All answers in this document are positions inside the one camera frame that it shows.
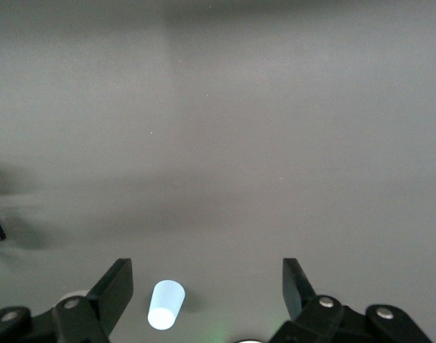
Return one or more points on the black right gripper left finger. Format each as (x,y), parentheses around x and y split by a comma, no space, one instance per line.
(111,296)

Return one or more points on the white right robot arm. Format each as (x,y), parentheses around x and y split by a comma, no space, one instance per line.
(252,341)

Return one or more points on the dark grey table mat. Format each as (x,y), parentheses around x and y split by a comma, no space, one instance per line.
(275,125)

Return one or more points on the light blue plastic cup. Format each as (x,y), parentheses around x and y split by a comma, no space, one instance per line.
(166,303)

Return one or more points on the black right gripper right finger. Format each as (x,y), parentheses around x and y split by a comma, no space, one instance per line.
(298,296)

